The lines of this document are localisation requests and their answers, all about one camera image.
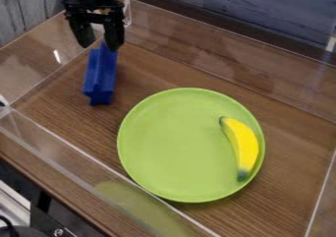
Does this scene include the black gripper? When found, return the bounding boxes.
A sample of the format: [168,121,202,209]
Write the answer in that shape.
[61,0,125,51]

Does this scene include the blue star-shaped block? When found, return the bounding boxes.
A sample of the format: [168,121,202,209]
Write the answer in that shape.
[82,42,118,105]

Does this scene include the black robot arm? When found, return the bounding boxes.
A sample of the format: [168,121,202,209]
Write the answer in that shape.
[61,0,125,51]

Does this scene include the green round plate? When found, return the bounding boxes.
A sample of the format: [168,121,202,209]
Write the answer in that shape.
[117,88,266,204]

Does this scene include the yellow toy banana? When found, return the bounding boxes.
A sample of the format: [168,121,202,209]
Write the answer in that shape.
[218,116,260,182]

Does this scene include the clear acrylic corner bracket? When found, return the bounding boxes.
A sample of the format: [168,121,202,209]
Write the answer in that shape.
[124,0,130,28]

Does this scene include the clear acrylic enclosure wall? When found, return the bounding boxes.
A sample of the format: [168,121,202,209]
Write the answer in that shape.
[0,1,336,237]

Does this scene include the black cable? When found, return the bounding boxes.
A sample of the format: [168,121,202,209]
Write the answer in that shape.
[0,214,18,237]

